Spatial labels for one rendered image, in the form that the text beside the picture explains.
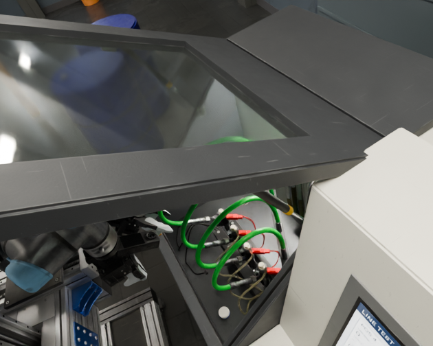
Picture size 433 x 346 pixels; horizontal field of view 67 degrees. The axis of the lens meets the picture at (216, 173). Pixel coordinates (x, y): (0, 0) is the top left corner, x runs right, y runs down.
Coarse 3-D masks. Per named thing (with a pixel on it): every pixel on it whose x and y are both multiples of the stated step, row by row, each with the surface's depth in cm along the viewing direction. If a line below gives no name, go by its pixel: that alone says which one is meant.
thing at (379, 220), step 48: (384, 144) 62; (336, 192) 57; (384, 192) 55; (432, 192) 53; (336, 240) 59; (384, 240) 50; (432, 240) 48; (288, 288) 85; (336, 288) 64; (384, 288) 52; (432, 288) 44; (288, 336) 96; (432, 336) 47
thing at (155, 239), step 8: (144, 232) 83; (152, 232) 83; (120, 240) 79; (128, 240) 80; (136, 240) 80; (144, 240) 81; (152, 240) 81; (120, 248) 77; (128, 248) 78; (136, 248) 79; (144, 248) 80; (152, 248) 82; (120, 256) 78
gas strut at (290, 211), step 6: (258, 192) 56; (264, 192) 58; (264, 198) 59; (270, 198) 60; (276, 198) 62; (270, 204) 62; (276, 204) 62; (282, 204) 64; (282, 210) 65; (288, 210) 66; (300, 216) 73
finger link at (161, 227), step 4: (148, 220) 94; (152, 220) 95; (156, 224) 94; (160, 224) 95; (164, 224) 96; (144, 228) 95; (148, 228) 95; (160, 228) 94; (164, 228) 95; (168, 228) 96; (160, 232) 96; (168, 232) 97; (172, 232) 97
